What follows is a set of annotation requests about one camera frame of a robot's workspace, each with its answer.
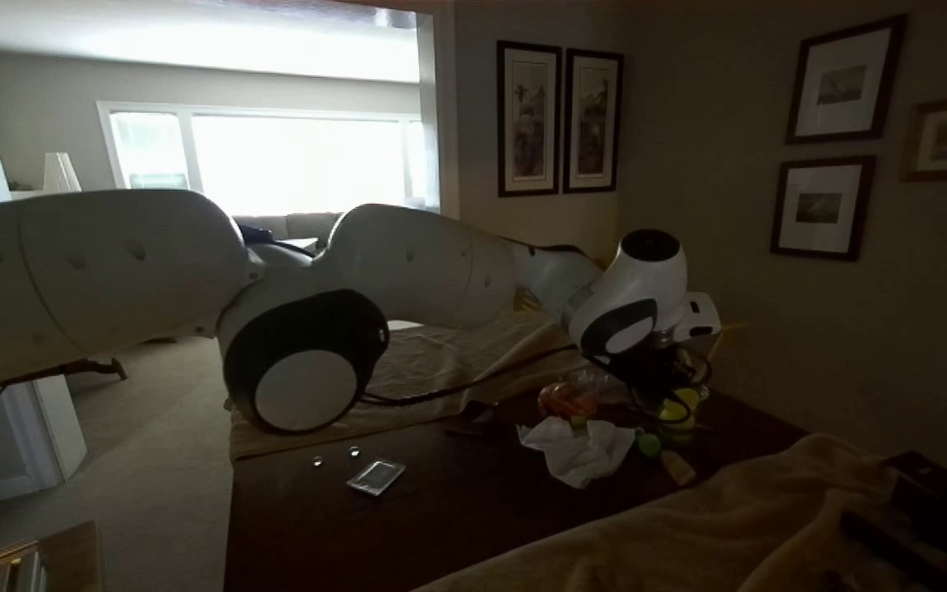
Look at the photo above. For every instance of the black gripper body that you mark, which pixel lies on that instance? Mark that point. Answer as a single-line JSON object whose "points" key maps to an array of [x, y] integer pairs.
{"points": [[655, 373]]}

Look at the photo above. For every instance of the yellow plastic bowl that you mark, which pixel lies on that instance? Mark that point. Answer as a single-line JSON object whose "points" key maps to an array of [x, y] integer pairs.
{"points": [[683, 407]]}

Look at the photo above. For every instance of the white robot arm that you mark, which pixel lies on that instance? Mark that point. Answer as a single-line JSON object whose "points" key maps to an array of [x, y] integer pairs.
{"points": [[301, 335]]}

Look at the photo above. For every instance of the clear plastic bag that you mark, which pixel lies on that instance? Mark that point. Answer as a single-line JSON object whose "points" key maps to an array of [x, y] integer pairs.
{"points": [[599, 386]]}

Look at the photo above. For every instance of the green spiky ball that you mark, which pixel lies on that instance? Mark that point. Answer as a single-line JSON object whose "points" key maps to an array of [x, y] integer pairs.
{"points": [[648, 445]]}

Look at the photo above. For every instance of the white crumpled napkin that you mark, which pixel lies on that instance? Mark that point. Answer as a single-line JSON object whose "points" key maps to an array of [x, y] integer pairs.
{"points": [[578, 453]]}

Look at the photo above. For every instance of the beige towel far side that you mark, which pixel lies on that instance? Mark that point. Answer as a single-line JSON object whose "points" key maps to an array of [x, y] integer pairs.
{"points": [[765, 526]]}

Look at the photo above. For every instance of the beige towel near robot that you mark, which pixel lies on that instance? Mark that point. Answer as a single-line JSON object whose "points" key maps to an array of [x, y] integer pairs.
{"points": [[433, 373]]}

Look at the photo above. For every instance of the lower framed picture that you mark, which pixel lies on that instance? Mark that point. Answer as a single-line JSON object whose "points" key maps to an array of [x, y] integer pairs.
{"points": [[824, 205]]}

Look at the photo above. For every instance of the right tall framed picture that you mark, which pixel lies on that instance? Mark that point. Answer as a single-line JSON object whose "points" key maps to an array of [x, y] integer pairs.
{"points": [[594, 120]]}

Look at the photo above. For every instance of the tall framed picture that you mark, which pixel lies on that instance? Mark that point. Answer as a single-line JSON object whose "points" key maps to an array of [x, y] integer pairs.
{"points": [[594, 120], [528, 104]]}

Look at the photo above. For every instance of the small white card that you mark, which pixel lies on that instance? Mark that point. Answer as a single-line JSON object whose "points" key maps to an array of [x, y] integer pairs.
{"points": [[375, 477]]}

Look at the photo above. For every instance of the left tall framed picture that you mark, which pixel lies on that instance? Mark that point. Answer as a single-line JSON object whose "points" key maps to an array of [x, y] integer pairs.
{"points": [[528, 104]]}

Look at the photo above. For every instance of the black flat device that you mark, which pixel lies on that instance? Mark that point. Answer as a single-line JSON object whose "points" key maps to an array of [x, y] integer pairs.
{"points": [[912, 529]]}

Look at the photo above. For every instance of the upper framed picture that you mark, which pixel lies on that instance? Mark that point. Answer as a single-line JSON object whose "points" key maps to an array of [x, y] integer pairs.
{"points": [[844, 83]]}

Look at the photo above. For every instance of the white table lamp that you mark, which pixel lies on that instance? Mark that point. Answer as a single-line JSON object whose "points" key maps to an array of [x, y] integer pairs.
{"points": [[57, 173]]}

